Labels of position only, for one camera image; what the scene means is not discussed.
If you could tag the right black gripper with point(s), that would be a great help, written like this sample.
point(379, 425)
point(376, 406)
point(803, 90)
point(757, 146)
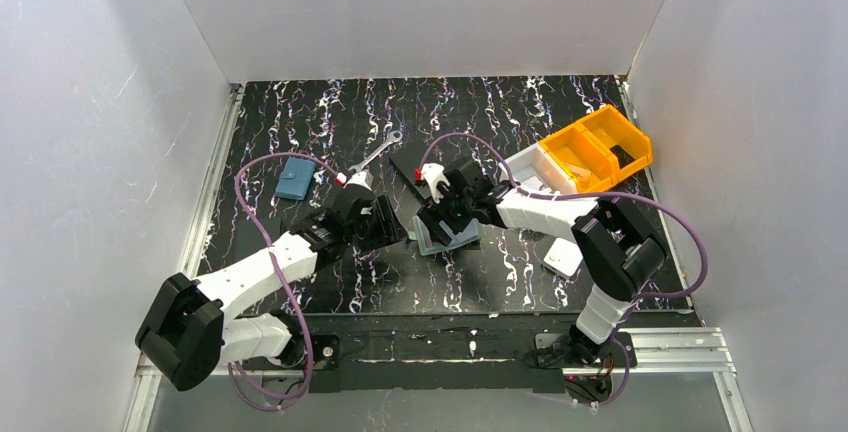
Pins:
point(436, 220)

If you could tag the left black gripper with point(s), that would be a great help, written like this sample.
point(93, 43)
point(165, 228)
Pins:
point(379, 218)

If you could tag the green card holder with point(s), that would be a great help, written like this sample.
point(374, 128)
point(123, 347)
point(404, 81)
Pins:
point(428, 245)

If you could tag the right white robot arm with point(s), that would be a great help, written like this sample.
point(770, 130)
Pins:
point(619, 249)

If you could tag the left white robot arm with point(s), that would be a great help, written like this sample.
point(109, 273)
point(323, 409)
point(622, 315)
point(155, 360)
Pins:
point(194, 326)

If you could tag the blue card wallet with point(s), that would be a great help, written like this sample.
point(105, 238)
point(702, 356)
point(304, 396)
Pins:
point(295, 179)

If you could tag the black square plate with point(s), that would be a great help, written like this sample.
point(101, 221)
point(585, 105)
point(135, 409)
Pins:
point(405, 161)

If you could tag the silver wrench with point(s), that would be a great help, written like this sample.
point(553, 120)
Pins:
point(392, 137)

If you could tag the white plastic bin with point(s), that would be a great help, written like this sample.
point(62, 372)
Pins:
point(535, 170)

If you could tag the white square box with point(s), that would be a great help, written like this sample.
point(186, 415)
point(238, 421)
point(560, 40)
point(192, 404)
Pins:
point(563, 258)

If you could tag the orange plastic bin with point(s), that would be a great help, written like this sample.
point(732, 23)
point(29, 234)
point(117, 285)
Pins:
point(590, 165)
point(629, 149)

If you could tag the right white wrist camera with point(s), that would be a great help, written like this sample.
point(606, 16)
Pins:
point(432, 176)

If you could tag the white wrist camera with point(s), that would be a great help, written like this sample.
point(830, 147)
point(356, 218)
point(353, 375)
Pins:
point(432, 176)
point(356, 180)

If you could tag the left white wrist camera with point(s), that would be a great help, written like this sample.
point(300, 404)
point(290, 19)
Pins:
point(356, 180)

